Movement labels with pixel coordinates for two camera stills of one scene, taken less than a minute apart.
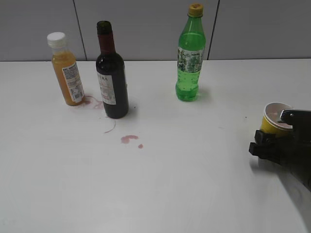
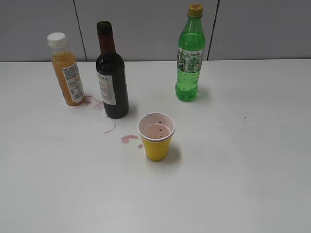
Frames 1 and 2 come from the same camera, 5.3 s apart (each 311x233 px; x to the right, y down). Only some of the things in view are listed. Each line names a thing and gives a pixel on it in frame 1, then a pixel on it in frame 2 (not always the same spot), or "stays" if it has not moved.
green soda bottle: [191, 44] stays
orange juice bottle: [64, 60] stays
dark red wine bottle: [111, 74] stays
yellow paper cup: [271, 117] -> [156, 129]
